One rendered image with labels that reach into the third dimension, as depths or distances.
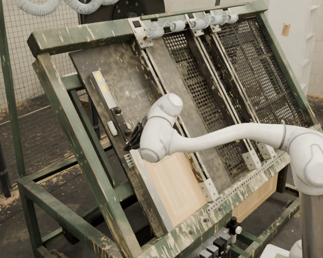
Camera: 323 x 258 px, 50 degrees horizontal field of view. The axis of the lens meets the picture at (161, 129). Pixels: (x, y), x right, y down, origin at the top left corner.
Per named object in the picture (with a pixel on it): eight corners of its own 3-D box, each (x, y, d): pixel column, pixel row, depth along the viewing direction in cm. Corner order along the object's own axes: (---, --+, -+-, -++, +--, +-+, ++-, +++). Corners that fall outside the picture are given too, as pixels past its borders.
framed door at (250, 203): (218, 238, 270) (220, 240, 268) (220, 178, 247) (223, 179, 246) (274, 190, 328) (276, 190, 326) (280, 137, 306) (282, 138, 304)
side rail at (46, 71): (123, 259, 174) (134, 259, 165) (31, 64, 177) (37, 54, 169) (132, 253, 178) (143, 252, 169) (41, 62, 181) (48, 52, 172)
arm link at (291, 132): (284, 117, 138) (289, 128, 126) (330, 127, 136) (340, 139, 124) (275, 146, 143) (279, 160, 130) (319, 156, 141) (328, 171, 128)
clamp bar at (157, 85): (203, 203, 207) (232, 198, 189) (119, 28, 211) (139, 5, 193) (213, 196, 214) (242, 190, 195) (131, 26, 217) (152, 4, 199)
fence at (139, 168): (164, 233, 185) (168, 233, 182) (88, 75, 188) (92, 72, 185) (170, 229, 188) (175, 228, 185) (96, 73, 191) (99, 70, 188)
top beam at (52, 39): (34, 59, 172) (40, 49, 165) (25, 41, 172) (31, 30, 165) (260, 15, 315) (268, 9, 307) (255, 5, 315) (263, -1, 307)
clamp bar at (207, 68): (247, 171, 240) (276, 164, 221) (174, 19, 243) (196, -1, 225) (255, 166, 246) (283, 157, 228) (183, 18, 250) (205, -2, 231)
